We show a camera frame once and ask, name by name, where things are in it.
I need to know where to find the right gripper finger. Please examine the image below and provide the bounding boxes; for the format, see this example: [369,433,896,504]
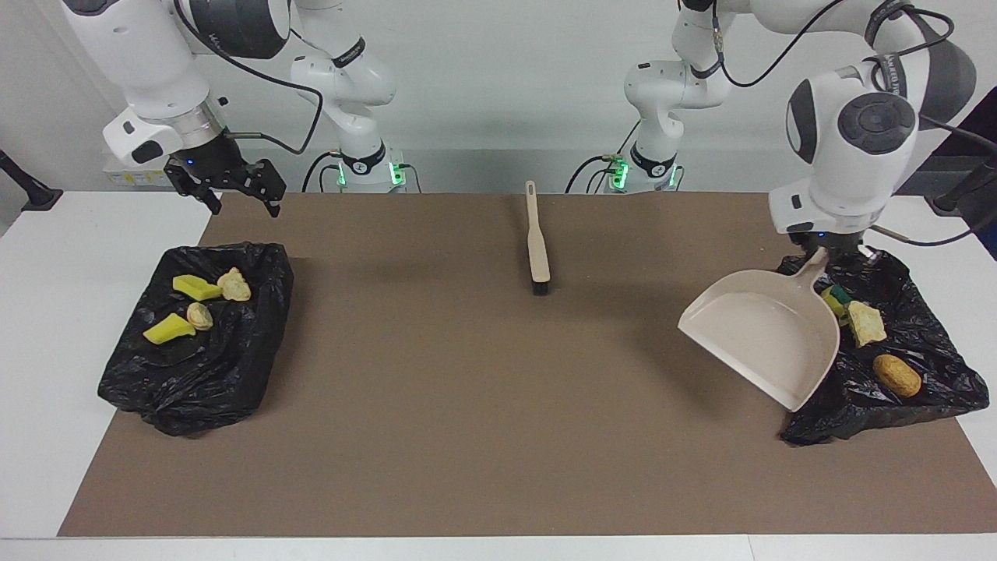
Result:
[234,160,287,217]
[165,160,223,216]

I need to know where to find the green and yellow sponge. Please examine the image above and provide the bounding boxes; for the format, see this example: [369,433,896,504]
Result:
[820,284,854,319]

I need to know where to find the notched yellow sponge piece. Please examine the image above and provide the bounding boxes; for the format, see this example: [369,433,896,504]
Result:
[171,274,224,302]

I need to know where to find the pale foam lump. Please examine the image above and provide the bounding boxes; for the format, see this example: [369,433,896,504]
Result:
[217,267,253,302]

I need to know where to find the beige plastic dustpan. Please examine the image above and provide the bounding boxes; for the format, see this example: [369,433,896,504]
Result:
[678,248,842,412]

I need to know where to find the golden brown bread toy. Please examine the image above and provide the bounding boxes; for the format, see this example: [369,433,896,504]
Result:
[872,355,922,398]

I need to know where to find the chunky yellow sponge piece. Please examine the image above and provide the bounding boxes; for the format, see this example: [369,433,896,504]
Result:
[143,312,198,345]

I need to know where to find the beige hand brush black bristles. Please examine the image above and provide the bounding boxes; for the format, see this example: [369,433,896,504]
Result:
[523,180,552,296]

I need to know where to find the black trash bag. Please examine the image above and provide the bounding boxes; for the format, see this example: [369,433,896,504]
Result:
[97,242,294,437]
[775,249,990,446]

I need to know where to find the white power strip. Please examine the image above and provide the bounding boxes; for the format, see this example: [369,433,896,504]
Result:
[105,165,188,188]

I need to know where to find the brown table mat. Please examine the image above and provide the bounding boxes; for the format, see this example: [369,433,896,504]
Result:
[58,192,997,538]

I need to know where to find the black base power cable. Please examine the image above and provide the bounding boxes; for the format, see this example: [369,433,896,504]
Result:
[565,153,624,193]
[302,150,340,193]

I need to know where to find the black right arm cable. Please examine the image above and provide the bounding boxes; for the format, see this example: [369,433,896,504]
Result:
[171,0,324,157]

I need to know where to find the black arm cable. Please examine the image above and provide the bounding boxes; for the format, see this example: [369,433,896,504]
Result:
[705,0,997,246]
[171,0,324,157]

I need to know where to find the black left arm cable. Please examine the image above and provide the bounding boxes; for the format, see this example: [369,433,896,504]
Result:
[705,0,997,246]

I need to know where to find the black camera stand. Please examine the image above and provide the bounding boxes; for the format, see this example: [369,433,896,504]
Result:
[0,148,63,211]
[931,160,997,215]

